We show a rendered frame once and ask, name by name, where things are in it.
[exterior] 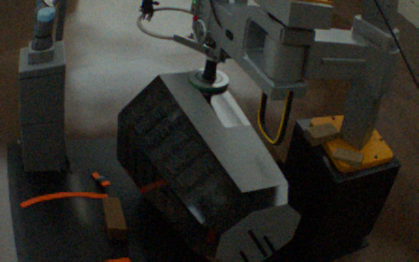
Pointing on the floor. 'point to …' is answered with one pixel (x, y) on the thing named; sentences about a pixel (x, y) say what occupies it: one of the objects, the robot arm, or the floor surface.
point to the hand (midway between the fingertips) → (147, 20)
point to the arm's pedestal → (42, 111)
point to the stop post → (62, 17)
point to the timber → (114, 219)
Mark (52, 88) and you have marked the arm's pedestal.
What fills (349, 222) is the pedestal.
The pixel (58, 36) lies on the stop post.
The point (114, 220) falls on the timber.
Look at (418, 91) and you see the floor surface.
